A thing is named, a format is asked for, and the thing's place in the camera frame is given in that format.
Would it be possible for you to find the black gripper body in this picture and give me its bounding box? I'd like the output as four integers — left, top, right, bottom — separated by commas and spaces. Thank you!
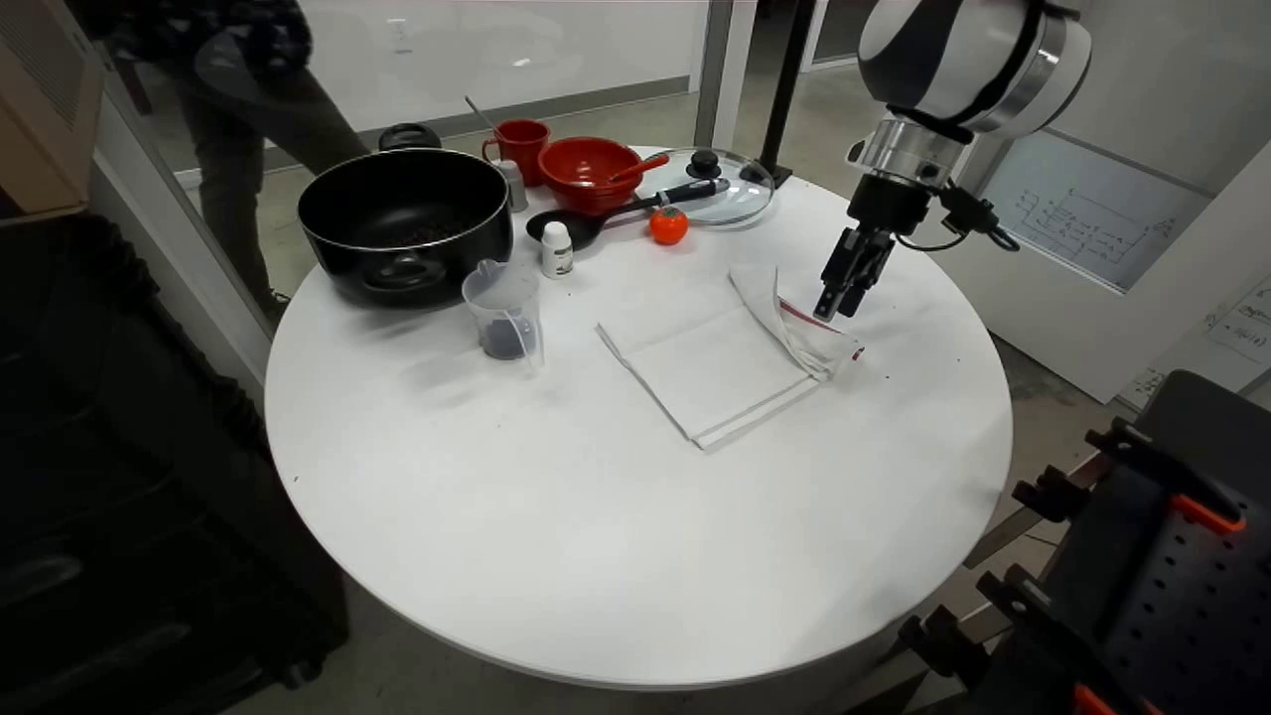
844, 175, 936, 241

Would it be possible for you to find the white towel with red stripes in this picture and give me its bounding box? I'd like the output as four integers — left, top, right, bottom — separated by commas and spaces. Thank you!
592, 268, 870, 452

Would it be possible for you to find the glass pot lid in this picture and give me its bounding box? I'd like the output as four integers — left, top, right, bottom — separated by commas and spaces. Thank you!
643, 147, 781, 232

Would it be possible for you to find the small orange round object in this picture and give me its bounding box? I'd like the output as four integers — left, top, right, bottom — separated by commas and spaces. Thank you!
643, 203, 693, 251

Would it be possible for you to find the large printed paper sheet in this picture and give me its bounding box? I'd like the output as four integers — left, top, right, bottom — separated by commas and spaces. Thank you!
985, 125, 1210, 294

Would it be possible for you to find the red plastic bowl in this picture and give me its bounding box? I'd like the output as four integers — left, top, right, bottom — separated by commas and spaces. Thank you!
531, 137, 670, 223

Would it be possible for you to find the black ladle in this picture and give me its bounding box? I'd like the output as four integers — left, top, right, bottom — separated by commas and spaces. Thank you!
525, 175, 729, 256

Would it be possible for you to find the small white bottle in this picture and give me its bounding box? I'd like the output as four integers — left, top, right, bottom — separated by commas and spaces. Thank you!
537, 219, 574, 283

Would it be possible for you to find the clear plastic measuring cup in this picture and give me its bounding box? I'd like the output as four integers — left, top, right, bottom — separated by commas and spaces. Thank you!
458, 256, 549, 371

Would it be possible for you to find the small clear shaker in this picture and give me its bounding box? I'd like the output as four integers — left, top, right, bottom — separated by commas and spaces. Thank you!
488, 157, 531, 215

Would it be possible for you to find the red cup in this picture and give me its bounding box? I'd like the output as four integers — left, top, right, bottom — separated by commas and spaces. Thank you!
476, 114, 556, 190

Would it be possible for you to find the small printed paper sheet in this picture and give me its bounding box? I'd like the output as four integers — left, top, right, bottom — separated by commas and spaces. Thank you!
1163, 269, 1271, 415

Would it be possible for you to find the black cooking pot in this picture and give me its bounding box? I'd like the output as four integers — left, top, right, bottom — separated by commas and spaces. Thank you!
292, 118, 515, 313

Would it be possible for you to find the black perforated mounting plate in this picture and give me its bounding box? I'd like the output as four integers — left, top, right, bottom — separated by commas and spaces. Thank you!
985, 371, 1271, 715

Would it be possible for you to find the person in dark clothes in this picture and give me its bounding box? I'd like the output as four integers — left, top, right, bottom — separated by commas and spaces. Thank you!
74, 0, 369, 324

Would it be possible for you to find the black cabinet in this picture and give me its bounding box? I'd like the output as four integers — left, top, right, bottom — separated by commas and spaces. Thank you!
0, 212, 355, 715

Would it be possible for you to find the cardboard box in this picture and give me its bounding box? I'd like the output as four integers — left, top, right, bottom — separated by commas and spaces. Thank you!
0, 31, 102, 223

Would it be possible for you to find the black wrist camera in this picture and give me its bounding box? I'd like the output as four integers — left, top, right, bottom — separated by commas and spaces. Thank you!
930, 183, 1026, 256

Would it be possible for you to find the black camera stand pole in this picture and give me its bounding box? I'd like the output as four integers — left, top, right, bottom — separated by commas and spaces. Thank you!
756, 0, 821, 190

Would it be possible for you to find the grey metal door post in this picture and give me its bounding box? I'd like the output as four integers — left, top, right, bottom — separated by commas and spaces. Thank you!
686, 0, 761, 151

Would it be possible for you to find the black clamp with orange handle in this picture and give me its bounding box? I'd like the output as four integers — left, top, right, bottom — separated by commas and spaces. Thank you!
1010, 416, 1247, 542
897, 563, 1154, 715

